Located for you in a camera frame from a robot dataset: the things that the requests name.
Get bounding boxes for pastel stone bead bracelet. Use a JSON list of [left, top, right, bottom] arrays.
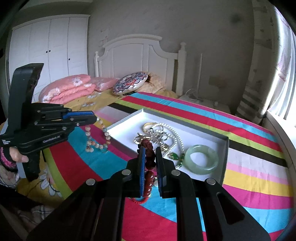
[[84, 117, 112, 153]]

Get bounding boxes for green jade bangle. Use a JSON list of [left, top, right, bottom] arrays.
[[184, 145, 219, 175]]

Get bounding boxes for gold flower brooch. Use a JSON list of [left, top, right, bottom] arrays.
[[133, 133, 170, 153]]

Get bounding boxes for dark red bead bracelet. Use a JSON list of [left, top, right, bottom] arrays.
[[137, 138, 158, 197]]

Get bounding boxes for white pearl necklace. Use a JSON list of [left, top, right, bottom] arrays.
[[150, 122, 186, 160]]

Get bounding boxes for green gold pendant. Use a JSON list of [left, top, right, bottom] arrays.
[[168, 152, 185, 169]]

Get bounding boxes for gold bangle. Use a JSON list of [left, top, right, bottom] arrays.
[[142, 122, 157, 133]]

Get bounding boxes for silver rhinestone brooch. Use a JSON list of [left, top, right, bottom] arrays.
[[147, 128, 169, 144]]

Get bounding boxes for left hand with glove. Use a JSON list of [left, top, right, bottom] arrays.
[[1, 147, 29, 173]]

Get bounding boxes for pink folded quilt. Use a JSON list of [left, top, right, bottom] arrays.
[[39, 74, 119, 104]]

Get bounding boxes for round patterned cushion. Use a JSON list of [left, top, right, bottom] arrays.
[[112, 72, 149, 95]]

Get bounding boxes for striped colourful bed cover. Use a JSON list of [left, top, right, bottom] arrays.
[[44, 92, 295, 240]]

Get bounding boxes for grey shallow cardboard box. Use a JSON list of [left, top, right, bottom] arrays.
[[107, 108, 229, 184]]

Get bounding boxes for beige pillow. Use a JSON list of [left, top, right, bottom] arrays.
[[137, 73, 166, 93]]

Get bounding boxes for white wardrobe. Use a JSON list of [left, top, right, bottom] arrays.
[[8, 15, 89, 102]]

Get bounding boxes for white wooden headboard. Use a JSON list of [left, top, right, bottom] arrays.
[[94, 34, 187, 96]]

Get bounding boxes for white nightstand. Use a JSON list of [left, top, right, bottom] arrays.
[[179, 94, 231, 114]]

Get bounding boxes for striped curtain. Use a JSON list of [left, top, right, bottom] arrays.
[[235, 0, 296, 125]]

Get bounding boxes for wall socket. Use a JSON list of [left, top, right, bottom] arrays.
[[209, 76, 227, 89]]

